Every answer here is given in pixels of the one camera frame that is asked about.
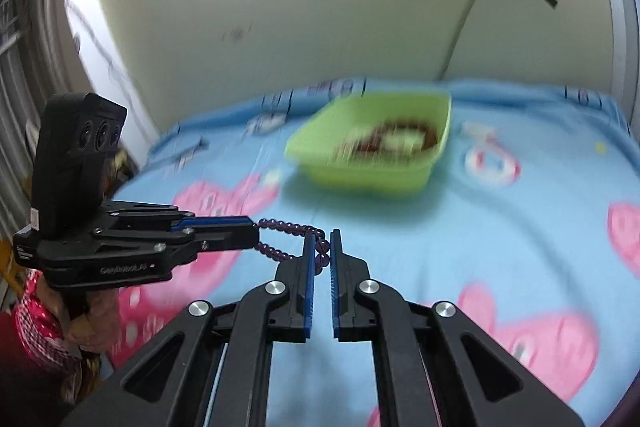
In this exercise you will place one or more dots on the grey ribbed panel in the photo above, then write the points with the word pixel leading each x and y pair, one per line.
pixel 20 82

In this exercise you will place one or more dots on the blue printed blanket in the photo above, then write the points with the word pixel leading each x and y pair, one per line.
pixel 500 232

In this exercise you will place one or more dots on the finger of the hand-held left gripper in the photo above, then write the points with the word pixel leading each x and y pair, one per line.
pixel 230 238
pixel 220 221

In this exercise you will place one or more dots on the grey metal frame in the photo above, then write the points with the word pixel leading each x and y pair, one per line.
pixel 615 32

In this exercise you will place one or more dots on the green plastic tray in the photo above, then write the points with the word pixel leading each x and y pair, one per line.
pixel 320 157

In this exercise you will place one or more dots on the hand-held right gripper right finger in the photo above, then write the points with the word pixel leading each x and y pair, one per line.
pixel 335 287

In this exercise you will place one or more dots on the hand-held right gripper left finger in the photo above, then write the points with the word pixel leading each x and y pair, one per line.
pixel 309 287

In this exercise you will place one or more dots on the person's left hand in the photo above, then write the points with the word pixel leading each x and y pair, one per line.
pixel 102 317

